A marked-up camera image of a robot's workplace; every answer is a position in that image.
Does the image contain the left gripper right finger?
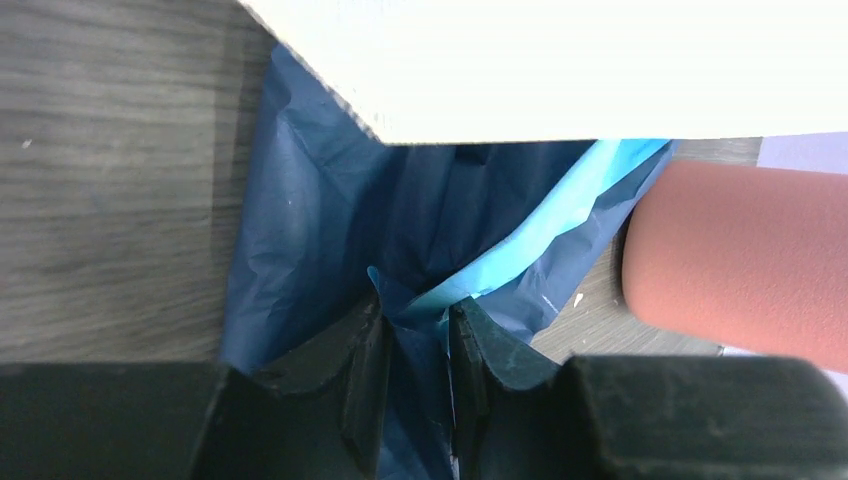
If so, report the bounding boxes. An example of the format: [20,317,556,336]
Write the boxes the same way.
[449,299,847,479]

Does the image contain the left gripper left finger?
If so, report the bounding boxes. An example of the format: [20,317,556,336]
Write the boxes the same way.
[1,295,391,479]

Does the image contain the flower bouquet blue paper wrap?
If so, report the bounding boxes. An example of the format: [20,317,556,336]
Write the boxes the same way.
[220,45,677,479]

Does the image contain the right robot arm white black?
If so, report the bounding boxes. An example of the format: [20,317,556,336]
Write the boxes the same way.
[245,1,847,144]

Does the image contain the pink cylindrical vase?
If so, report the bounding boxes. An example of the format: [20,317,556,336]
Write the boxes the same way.
[622,160,847,373]

